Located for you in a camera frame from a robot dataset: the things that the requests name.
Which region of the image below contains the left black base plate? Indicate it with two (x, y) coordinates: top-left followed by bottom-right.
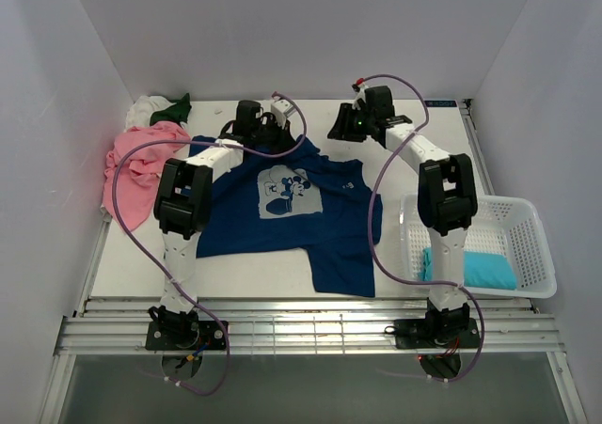
(144, 321), (226, 352)

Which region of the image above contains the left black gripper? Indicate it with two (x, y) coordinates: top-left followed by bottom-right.
(252, 115), (297, 157)

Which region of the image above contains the blue label sticker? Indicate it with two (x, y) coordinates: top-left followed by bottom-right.
(425, 100), (457, 108)

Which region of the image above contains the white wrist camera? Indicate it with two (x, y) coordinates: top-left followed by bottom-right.
(352, 81), (368, 112)
(270, 97), (296, 128)

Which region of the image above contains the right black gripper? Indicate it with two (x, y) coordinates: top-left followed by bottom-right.
(327, 103), (375, 143)

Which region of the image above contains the pink t-shirt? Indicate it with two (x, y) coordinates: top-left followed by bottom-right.
(102, 121), (190, 230)

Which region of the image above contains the navy blue printed t-shirt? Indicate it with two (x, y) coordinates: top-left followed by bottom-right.
(197, 140), (383, 298)

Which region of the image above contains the white t-shirt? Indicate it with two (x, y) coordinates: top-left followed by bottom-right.
(125, 96), (172, 130)

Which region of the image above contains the white plastic basket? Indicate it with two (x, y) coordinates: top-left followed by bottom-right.
(400, 194), (557, 299)

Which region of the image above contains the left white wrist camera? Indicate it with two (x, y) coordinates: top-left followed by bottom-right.
(270, 97), (296, 128)

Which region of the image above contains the rolled turquoise t-shirt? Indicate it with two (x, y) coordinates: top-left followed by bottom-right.
(420, 247), (517, 290)

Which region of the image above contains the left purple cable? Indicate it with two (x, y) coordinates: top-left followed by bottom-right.
(112, 89), (309, 397)

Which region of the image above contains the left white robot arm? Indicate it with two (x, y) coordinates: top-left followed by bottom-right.
(149, 97), (298, 350)

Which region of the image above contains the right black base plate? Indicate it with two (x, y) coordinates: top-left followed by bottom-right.
(384, 319), (481, 350)

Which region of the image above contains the dark green t-shirt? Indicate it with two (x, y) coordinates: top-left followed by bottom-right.
(150, 93), (192, 126)

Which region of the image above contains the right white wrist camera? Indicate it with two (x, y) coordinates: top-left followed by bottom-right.
(352, 81), (368, 112)

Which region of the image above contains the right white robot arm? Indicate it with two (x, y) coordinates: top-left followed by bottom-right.
(327, 79), (478, 346)

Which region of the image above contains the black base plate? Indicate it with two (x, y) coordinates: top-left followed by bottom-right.
(144, 321), (226, 352)
(384, 319), (481, 350)

